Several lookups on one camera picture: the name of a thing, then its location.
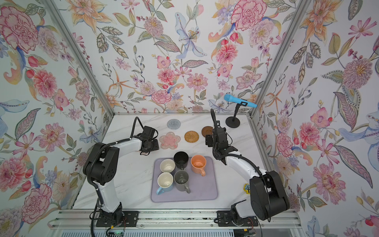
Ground black mug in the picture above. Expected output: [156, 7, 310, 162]
[173, 151, 189, 170]

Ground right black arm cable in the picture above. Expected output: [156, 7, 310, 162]
[210, 109, 271, 223]

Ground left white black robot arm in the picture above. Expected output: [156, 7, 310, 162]
[83, 126, 159, 225]

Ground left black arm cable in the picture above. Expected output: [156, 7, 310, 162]
[84, 116, 149, 237]

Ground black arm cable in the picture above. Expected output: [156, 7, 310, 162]
[210, 109, 271, 223]
[84, 116, 149, 237]

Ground dark grey mug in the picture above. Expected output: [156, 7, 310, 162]
[174, 170, 190, 194]

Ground black microphone stand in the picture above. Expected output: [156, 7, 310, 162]
[226, 102, 248, 128]

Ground yellow round sticker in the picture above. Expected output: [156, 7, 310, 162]
[243, 183, 250, 195]

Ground pink flower coaster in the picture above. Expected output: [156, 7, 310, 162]
[159, 132, 181, 150]

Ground brown wooden round coaster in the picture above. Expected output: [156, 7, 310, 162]
[201, 126, 213, 137]

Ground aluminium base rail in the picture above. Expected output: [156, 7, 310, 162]
[47, 209, 302, 230]

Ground grey mug cream interior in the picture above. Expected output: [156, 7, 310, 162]
[159, 159, 176, 173]

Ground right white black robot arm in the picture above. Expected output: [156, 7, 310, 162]
[205, 125, 290, 221]

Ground light blue mug cream interior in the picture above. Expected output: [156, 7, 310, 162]
[156, 172, 174, 195]

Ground orange mug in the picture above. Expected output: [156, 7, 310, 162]
[190, 155, 207, 177]

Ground lavender rectangular mat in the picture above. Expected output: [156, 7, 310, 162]
[151, 157, 219, 202]

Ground blue microphone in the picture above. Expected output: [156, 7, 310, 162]
[224, 94, 257, 108]

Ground grey round patterned coaster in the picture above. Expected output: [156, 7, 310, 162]
[167, 119, 181, 130]

